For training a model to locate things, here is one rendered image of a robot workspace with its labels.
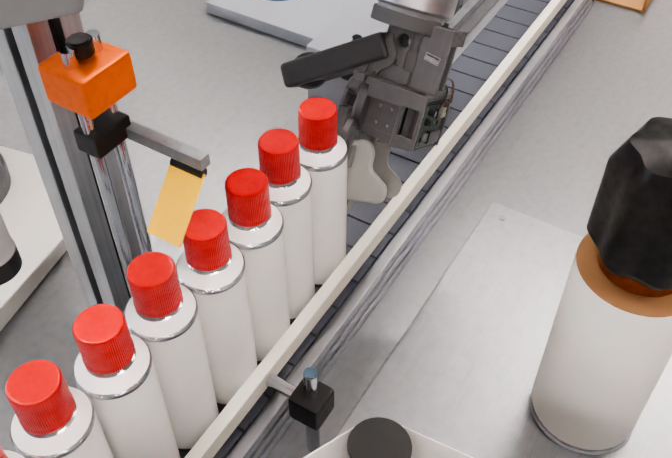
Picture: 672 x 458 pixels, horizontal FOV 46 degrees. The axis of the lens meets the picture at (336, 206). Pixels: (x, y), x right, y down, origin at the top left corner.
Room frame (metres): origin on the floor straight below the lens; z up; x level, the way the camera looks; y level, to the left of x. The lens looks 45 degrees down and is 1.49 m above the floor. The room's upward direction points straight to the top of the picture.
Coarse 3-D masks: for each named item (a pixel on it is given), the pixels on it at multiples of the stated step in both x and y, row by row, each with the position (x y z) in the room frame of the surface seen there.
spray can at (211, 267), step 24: (192, 216) 0.39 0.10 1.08; (216, 216) 0.39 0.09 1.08; (192, 240) 0.37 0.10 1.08; (216, 240) 0.38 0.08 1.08; (192, 264) 0.37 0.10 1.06; (216, 264) 0.37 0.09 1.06; (240, 264) 0.39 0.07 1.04; (192, 288) 0.36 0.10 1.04; (216, 288) 0.36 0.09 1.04; (240, 288) 0.38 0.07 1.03; (216, 312) 0.36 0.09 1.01; (240, 312) 0.37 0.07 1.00; (216, 336) 0.36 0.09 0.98; (240, 336) 0.37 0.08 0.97; (216, 360) 0.36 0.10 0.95; (240, 360) 0.37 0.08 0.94; (216, 384) 0.36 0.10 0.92; (240, 384) 0.37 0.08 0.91
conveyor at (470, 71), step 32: (512, 0) 1.05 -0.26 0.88; (544, 0) 1.05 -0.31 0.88; (480, 32) 0.96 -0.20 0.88; (512, 32) 0.96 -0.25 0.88; (544, 32) 0.96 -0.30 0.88; (480, 64) 0.88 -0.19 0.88; (448, 128) 0.75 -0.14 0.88; (416, 160) 0.69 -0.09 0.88; (448, 160) 0.69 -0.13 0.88; (352, 224) 0.58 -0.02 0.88; (352, 288) 0.50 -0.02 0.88; (320, 320) 0.46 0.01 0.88; (256, 416) 0.36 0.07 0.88; (224, 448) 0.32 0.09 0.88
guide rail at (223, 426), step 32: (512, 64) 0.84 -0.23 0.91; (480, 96) 0.77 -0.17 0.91; (416, 192) 0.61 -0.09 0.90; (384, 224) 0.55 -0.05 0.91; (352, 256) 0.51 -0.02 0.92; (320, 288) 0.47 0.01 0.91; (288, 352) 0.40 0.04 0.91; (256, 384) 0.36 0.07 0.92; (224, 416) 0.33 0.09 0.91; (192, 448) 0.31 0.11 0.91
